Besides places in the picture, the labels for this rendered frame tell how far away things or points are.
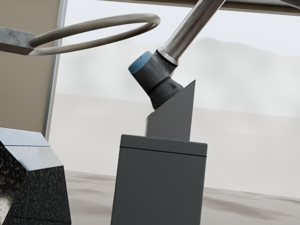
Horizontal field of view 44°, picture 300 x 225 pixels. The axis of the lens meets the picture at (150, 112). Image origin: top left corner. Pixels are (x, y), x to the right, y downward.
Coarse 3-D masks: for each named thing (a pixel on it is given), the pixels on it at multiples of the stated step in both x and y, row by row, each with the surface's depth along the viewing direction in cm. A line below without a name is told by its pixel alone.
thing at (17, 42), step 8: (0, 32) 111; (8, 32) 112; (16, 32) 113; (24, 32) 114; (0, 40) 111; (8, 40) 112; (16, 40) 113; (24, 40) 114; (0, 48) 119; (8, 48) 118; (16, 48) 117; (24, 48) 116; (32, 48) 115
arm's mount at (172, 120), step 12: (192, 84) 178; (180, 96) 177; (192, 96) 178; (168, 108) 177; (180, 108) 177; (192, 108) 177; (156, 120) 176; (168, 120) 176; (180, 120) 176; (156, 132) 175; (168, 132) 176; (180, 132) 176
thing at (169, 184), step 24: (120, 144) 171; (144, 144) 170; (168, 144) 169; (192, 144) 168; (120, 168) 169; (144, 168) 168; (168, 168) 168; (192, 168) 167; (120, 192) 168; (144, 192) 167; (168, 192) 167; (192, 192) 166; (120, 216) 167; (144, 216) 166; (168, 216) 166; (192, 216) 165
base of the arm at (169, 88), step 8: (168, 80) 186; (152, 88) 185; (160, 88) 184; (168, 88) 183; (176, 88) 183; (152, 96) 186; (160, 96) 183; (168, 96) 181; (152, 104) 189; (160, 104) 183
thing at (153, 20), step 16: (112, 16) 110; (128, 16) 111; (144, 16) 116; (48, 32) 110; (64, 32) 108; (80, 32) 108; (128, 32) 149; (144, 32) 144; (48, 48) 142; (64, 48) 148; (80, 48) 152
